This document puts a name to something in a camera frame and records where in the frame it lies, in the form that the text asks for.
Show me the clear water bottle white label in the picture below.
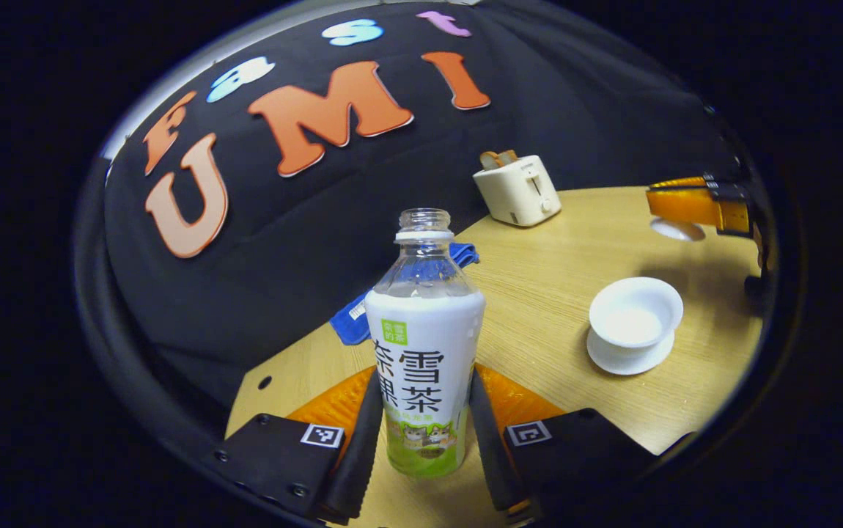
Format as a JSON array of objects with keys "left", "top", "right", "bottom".
[{"left": 364, "top": 208, "right": 487, "bottom": 479}]

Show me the blue towel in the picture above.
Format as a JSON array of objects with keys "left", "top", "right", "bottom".
[{"left": 330, "top": 243, "right": 479, "bottom": 346}]

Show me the white teacup lid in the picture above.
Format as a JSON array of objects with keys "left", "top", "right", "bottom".
[{"left": 650, "top": 218, "right": 707, "bottom": 243}]

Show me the white teacup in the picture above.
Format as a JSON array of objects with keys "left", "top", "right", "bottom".
[{"left": 589, "top": 276, "right": 685, "bottom": 349}]

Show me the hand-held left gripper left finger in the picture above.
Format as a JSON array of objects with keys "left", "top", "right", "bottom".
[{"left": 202, "top": 367, "right": 386, "bottom": 525}]

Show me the white toaster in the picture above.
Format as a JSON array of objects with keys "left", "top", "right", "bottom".
[{"left": 473, "top": 155, "right": 562, "bottom": 227}]

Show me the white saucer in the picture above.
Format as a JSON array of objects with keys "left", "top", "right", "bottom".
[{"left": 586, "top": 326, "right": 677, "bottom": 376}]

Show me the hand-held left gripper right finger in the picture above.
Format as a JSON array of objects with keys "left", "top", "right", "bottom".
[{"left": 469, "top": 364, "right": 660, "bottom": 521}]

